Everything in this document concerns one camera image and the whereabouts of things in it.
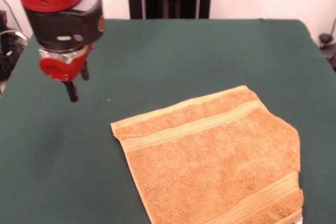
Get thin grey cable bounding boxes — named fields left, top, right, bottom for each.
left=0, top=0, right=24, bottom=35

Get orange terry towel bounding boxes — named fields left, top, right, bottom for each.
left=110, top=84, right=305, bottom=224

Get dark green table cloth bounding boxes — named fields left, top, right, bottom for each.
left=0, top=18, right=336, bottom=224

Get black cable bundle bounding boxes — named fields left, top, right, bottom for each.
left=0, top=27, right=28, bottom=81

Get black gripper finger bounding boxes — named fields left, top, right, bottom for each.
left=62, top=80, right=80, bottom=103
left=79, top=60, right=91, bottom=81

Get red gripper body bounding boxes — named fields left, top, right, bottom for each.
left=38, top=44, right=95, bottom=82

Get small black adapter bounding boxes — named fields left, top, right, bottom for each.
left=319, top=33, right=332, bottom=49

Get black device with red light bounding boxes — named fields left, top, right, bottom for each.
left=0, top=10, right=8, bottom=29

